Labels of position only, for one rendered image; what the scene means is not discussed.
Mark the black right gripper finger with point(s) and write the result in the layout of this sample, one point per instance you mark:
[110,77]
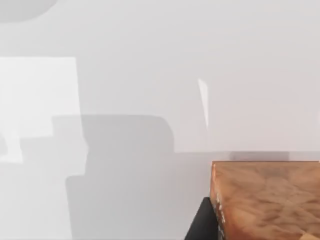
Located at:
[205,222]

